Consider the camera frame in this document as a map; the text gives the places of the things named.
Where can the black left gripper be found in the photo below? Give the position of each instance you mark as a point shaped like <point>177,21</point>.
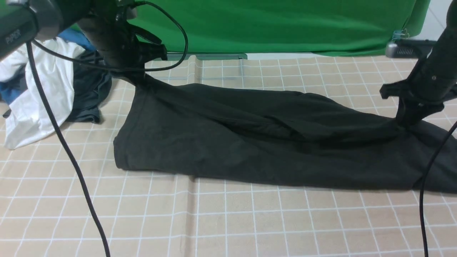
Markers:
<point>121,44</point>

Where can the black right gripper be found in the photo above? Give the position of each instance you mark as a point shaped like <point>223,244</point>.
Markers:
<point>431,82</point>

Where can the dark gray long-sleeved shirt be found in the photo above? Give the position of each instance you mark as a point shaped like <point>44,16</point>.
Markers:
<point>284,138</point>

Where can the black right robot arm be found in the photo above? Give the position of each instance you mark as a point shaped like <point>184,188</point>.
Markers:
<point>450,32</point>

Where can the green metal base bar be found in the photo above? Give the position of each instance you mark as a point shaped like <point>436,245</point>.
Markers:
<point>175,56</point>

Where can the dark teal crumpled garment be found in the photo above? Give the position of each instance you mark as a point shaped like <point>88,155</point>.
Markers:
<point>74,91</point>

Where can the metal binder clip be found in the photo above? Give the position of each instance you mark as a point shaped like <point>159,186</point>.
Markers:
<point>400,34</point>

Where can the green backdrop cloth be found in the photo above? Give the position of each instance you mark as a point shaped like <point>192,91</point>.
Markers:
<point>331,27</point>

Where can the blue crumpled garment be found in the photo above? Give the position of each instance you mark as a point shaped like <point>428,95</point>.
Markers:
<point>75,37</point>

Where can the beige checked tablecloth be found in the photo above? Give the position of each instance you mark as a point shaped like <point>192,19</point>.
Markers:
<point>147,214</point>

